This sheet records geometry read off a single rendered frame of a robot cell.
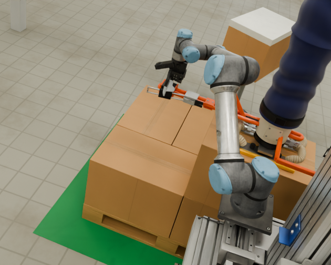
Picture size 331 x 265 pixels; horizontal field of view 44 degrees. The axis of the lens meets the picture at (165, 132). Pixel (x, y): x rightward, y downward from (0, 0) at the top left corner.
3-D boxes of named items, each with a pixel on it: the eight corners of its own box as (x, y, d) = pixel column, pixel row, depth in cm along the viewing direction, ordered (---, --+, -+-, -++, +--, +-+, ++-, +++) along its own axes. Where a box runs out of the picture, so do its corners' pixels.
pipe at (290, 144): (299, 139, 226) (303, 131, 222) (296, 166, 206) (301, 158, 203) (241, 118, 230) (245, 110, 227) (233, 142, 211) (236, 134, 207)
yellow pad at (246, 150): (295, 162, 214) (298, 155, 211) (293, 174, 207) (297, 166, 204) (234, 139, 219) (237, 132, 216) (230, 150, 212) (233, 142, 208)
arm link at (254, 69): (275, 61, 159) (221, 40, 202) (251, 59, 155) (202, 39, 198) (269, 89, 163) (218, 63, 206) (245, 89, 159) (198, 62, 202)
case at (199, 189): (288, 190, 258) (316, 142, 233) (283, 236, 227) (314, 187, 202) (200, 155, 266) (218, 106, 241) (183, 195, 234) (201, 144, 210)
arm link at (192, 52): (209, 50, 190) (202, 39, 198) (187, 49, 187) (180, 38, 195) (204, 65, 195) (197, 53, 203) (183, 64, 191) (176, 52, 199)
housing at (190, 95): (197, 100, 223) (199, 93, 220) (194, 106, 218) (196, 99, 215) (185, 96, 224) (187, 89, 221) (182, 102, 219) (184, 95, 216)
